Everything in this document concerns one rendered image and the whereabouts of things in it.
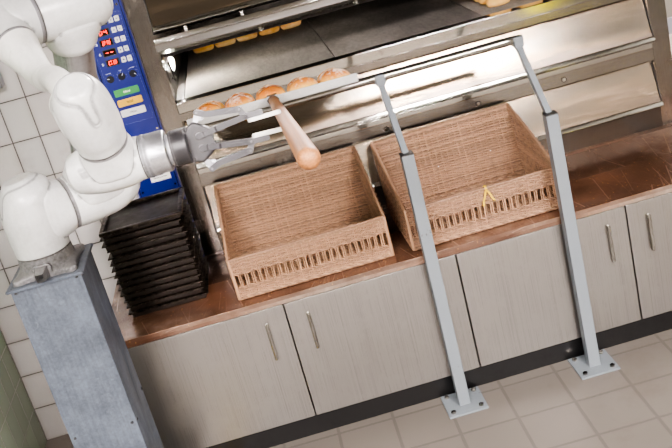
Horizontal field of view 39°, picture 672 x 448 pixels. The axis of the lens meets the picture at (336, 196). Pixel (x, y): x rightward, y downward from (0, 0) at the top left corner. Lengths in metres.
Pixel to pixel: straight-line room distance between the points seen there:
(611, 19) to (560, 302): 1.11
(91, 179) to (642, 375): 2.13
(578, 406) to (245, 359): 1.13
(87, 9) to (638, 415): 2.09
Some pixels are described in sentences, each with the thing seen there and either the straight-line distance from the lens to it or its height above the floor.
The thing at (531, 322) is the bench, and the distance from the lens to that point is 3.37.
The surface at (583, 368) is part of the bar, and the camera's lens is 3.47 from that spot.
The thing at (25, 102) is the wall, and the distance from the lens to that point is 3.53.
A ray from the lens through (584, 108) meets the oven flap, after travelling 3.77.
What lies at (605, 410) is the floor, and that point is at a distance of 3.27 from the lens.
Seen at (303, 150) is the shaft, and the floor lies 1.57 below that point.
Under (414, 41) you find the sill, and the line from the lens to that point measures 3.51.
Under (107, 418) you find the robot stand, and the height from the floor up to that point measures 0.53.
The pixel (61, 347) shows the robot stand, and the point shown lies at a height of 0.79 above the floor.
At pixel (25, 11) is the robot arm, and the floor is 1.72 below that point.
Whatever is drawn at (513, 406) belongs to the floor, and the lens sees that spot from 3.35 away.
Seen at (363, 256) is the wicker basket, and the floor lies 0.61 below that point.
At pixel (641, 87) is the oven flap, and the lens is 3.85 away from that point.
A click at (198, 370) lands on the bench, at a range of 3.24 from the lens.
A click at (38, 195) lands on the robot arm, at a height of 1.23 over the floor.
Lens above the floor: 1.89
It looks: 20 degrees down
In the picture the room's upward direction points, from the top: 15 degrees counter-clockwise
